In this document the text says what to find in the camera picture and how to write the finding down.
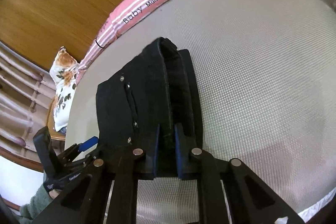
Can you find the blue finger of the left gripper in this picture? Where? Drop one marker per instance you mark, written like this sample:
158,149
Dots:
70,153
88,144

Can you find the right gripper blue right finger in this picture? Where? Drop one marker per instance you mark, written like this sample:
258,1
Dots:
228,191

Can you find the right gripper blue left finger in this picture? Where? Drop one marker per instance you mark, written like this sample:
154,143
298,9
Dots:
106,189

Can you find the black pants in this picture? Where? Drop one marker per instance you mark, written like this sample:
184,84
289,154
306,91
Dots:
152,103

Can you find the green sleeve left forearm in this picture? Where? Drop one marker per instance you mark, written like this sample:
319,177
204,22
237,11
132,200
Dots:
36,205

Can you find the left hand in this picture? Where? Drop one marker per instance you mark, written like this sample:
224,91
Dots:
54,193

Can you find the pinkish curtain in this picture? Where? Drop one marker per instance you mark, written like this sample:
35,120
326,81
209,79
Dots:
26,94

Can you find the floral white pillow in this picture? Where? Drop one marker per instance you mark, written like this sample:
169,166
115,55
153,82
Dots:
63,72

